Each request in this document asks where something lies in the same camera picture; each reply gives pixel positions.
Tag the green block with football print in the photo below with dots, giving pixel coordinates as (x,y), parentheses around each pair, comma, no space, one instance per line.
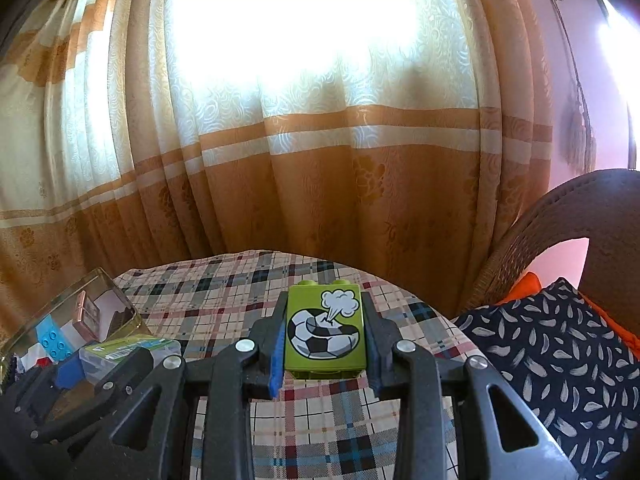
(325,330)

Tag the copper brown box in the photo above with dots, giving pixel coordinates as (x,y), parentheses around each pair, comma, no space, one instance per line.
(89,315)

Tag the brown wicker chair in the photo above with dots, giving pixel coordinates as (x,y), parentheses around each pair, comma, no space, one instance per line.
(540,220)

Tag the beige and orange curtain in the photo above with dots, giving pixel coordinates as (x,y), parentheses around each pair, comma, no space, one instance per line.
(350,185)

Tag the dark leaf-patterned cushion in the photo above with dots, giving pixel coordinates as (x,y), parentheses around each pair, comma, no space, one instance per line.
(550,360)

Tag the clear plastic box green label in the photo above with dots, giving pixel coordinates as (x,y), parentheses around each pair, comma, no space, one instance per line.
(125,352)

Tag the blue building block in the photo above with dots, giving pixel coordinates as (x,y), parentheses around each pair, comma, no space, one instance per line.
(52,337)

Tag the gold metal tray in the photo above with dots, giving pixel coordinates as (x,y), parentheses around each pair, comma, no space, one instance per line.
(107,302)

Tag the plaid tablecloth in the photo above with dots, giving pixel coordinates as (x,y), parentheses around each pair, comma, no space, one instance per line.
(325,430)

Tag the orange cushion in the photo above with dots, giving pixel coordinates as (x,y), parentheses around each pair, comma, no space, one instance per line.
(527,285)

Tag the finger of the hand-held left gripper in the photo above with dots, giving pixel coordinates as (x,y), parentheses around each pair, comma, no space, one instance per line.
(67,372)

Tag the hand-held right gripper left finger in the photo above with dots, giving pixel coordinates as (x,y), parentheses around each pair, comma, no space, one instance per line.
(274,370)

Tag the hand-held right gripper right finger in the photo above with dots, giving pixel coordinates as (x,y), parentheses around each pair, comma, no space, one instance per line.
(374,370)

